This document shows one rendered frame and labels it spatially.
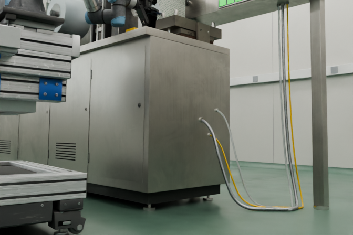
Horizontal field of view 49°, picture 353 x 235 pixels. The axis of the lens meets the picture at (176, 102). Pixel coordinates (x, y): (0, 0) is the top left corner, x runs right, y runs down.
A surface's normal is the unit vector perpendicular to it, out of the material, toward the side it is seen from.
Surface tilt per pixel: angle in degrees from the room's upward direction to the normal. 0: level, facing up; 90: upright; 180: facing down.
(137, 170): 90
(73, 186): 90
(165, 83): 90
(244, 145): 90
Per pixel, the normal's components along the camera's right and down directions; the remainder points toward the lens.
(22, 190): 0.60, -0.06
